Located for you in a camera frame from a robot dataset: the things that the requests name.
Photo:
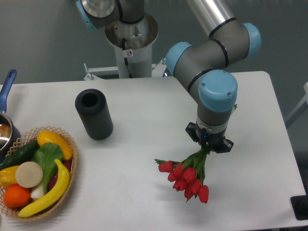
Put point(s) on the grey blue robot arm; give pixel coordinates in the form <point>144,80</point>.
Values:
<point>200,70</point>

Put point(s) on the blue handled saucepan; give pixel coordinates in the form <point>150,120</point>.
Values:
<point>8,132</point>

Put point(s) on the dark grey ribbed vase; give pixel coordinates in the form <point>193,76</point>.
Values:
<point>92,108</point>

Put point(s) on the white frame at right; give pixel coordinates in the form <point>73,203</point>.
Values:
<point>299,109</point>

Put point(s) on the woven wicker basket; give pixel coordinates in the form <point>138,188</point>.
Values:
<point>23,140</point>

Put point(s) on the yellow bell pepper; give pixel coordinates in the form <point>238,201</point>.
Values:
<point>7,176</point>

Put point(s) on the black device at table edge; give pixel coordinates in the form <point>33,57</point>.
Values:
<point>300,206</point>

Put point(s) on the green cucumber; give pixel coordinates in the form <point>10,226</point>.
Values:
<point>23,154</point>

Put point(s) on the orange fruit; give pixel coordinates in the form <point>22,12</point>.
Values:
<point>16,196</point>

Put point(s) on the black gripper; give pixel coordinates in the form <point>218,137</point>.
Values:
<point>214,138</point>

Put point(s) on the beige round disc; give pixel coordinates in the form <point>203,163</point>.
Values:
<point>29,174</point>

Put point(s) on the yellow banana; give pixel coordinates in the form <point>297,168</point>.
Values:
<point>52,196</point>

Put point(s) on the green bok choy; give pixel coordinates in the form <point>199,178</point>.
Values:
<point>45,157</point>

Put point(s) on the red tulip bouquet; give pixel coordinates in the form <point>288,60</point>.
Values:
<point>188,175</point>

